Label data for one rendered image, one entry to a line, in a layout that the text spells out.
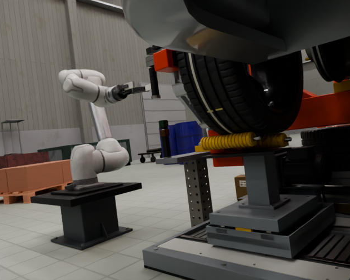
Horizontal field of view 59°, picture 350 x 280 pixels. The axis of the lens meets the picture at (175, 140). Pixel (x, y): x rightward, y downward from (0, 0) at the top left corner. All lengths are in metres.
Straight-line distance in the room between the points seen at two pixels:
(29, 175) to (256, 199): 3.29
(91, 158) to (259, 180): 1.09
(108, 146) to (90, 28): 9.48
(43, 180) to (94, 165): 2.38
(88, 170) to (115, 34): 10.17
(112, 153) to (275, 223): 1.24
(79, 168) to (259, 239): 1.18
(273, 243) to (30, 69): 9.16
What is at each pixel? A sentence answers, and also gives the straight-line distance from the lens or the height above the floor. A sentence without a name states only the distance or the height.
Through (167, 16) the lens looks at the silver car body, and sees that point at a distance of 0.56.
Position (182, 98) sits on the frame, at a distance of 1.28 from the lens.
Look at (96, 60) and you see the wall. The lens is 11.11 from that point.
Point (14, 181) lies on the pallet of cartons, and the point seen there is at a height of 0.28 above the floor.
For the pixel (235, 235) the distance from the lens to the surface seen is 1.28.
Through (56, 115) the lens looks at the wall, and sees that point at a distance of 9.90.
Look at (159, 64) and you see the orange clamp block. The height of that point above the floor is 0.83.
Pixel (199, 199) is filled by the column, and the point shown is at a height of 0.18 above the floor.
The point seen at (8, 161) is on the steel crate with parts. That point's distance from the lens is 6.14.
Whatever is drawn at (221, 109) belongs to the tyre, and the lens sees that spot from 1.15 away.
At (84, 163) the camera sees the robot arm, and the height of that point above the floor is 0.47.
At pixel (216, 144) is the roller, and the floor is 0.50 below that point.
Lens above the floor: 0.54
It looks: level
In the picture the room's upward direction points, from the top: 7 degrees counter-clockwise
